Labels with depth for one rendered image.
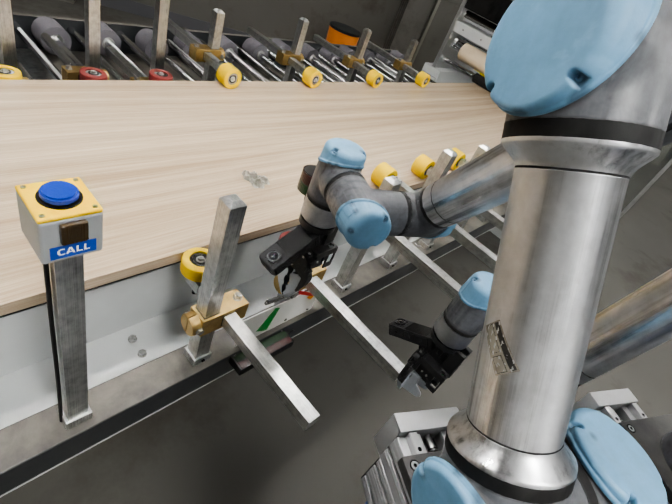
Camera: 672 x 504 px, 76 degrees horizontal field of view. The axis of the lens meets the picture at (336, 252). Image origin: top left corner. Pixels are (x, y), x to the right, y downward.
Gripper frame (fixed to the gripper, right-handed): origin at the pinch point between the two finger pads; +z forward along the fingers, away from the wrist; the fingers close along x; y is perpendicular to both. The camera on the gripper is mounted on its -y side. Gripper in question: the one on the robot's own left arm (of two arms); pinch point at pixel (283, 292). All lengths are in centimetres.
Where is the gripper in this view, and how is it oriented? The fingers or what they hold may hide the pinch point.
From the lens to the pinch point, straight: 92.1
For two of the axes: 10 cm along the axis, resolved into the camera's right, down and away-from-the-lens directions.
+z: -3.3, 7.2, 6.1
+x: -6.6, -6.4, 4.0
